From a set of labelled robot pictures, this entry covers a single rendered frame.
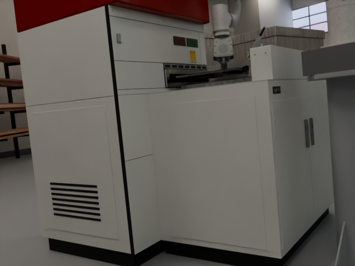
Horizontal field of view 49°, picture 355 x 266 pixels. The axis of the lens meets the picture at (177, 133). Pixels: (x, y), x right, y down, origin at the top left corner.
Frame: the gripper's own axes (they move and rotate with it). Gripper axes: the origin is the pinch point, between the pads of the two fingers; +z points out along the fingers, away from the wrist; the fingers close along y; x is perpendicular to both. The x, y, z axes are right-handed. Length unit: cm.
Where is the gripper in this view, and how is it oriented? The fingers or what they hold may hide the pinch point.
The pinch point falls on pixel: (224, 67)
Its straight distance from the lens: 205.5
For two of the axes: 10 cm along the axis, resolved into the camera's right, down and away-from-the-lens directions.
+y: 10.0, -0.9, 0.1
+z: 0.9, 9.9, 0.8
